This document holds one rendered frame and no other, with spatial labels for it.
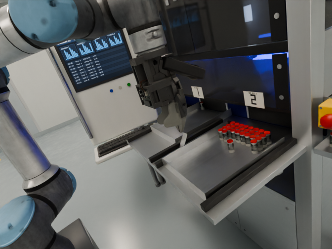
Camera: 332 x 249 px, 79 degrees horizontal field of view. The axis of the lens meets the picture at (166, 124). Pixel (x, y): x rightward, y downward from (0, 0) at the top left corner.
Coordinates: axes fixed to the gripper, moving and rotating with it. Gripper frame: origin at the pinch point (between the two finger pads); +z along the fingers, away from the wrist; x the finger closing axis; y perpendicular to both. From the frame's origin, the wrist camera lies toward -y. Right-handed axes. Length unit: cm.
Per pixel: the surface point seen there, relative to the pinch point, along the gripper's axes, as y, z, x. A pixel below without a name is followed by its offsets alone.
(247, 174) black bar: -12.2, 19.6, 7.8
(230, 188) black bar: -4.9, 19.8, 8.1
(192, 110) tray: -38, 21, -54
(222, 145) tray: -20.8, 21.4, -11.8
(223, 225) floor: -34, 110, -45
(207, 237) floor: -19, 110, -46
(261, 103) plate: -35.3, 8.9, -4.0
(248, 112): -43.2, 18.2, -17.2
